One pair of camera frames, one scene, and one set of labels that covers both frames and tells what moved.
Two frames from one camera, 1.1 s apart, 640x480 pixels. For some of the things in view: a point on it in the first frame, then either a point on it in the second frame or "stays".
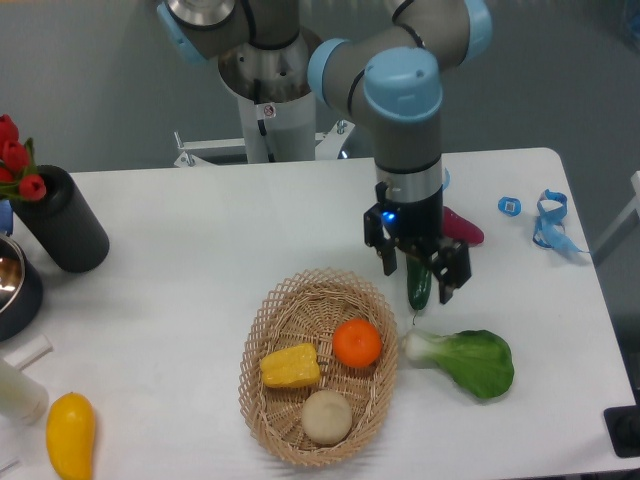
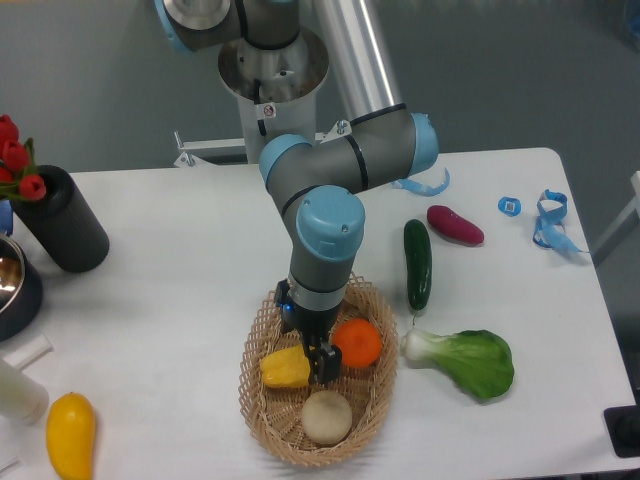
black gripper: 414,226 to 325,359
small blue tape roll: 502,202 stays
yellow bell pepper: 296,365 stays
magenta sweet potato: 456,226 stays
